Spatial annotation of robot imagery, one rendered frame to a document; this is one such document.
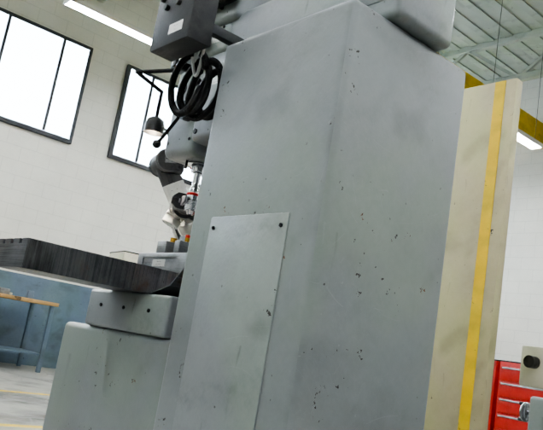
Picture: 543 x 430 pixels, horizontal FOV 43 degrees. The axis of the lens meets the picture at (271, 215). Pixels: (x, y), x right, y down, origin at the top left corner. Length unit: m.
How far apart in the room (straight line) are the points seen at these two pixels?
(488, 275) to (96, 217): 7.75
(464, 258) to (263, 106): 2.07
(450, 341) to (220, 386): 2.12
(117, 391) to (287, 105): 1.01
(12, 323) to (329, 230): 8.75
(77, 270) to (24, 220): 8.10
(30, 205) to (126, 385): 8.10
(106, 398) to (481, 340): 1.93
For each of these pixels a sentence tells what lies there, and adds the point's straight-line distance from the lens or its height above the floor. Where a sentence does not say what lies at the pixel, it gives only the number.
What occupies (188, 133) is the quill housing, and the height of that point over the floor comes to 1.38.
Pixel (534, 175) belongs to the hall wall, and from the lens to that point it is 12.30.
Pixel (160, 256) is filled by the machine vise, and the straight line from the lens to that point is 2.30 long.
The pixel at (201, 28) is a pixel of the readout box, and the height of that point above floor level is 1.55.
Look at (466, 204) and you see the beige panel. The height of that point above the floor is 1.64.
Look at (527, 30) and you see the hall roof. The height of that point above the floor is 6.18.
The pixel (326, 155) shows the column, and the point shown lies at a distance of 1.52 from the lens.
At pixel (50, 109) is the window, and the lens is 10.32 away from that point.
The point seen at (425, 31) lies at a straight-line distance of 1.79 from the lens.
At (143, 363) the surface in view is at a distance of 2.05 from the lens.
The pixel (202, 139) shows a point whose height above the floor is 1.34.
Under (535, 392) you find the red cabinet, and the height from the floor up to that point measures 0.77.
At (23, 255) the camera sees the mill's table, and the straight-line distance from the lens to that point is 1.93.
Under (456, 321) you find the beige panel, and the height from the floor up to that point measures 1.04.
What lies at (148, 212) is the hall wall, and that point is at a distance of 10.92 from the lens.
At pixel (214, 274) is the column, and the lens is 1.71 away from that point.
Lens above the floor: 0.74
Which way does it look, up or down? 11 degrees up
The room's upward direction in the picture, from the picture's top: 10 degrees clockwise
